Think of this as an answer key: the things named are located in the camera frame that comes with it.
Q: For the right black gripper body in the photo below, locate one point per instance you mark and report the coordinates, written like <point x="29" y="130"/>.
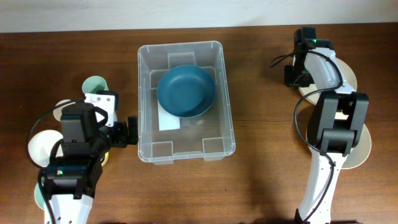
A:
<point x="295" y="76"/>

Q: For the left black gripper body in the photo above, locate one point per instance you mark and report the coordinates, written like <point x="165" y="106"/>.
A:
<point x="119" y="137"/>

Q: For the beige bowl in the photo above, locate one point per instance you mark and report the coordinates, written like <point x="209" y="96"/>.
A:
<point x="346" y="71"/>

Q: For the dark blue bowl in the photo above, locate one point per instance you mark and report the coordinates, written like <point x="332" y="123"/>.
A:
<point x="186" y="91"/>

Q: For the cream white bowl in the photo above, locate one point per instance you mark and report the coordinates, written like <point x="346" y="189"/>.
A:
<point x="361" y="152"/>

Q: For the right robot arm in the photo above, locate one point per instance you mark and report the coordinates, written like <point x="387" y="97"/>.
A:
<point x="334" y="128"/>

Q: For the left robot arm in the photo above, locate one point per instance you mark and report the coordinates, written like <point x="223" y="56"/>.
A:
<point x="69" y="181"/>

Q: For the yellow cup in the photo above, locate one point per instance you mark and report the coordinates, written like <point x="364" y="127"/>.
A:
<point x="104" y="159"/>

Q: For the mint green cup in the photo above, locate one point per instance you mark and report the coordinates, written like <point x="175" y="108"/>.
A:
<point x="93" y="84"/>
<point x="38" y="197"/>

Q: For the light grey cup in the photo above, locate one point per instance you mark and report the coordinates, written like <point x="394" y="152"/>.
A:
<point x="57" y="113"/>

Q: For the clear plastic storage bin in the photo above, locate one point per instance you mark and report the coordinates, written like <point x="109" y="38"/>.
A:
<point x="209" y="136"/>

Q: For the cream white cup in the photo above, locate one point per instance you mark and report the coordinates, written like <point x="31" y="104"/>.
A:
<point x="40" y="146"/>

